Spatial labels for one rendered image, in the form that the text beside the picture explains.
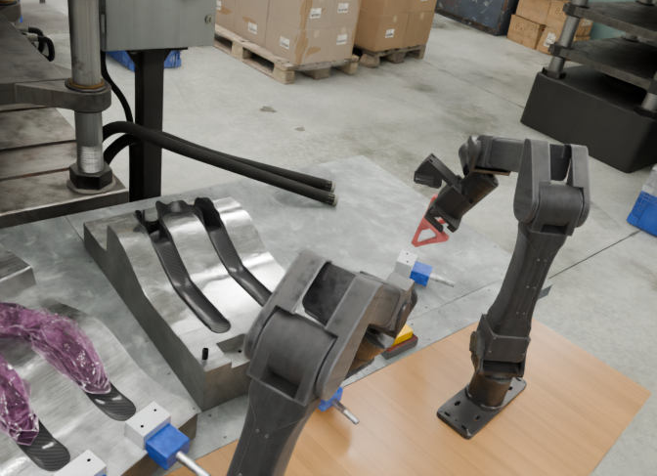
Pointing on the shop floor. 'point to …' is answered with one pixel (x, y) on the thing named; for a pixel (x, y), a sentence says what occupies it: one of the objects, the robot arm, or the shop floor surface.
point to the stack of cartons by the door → (543, 17)
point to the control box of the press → (152, 56)
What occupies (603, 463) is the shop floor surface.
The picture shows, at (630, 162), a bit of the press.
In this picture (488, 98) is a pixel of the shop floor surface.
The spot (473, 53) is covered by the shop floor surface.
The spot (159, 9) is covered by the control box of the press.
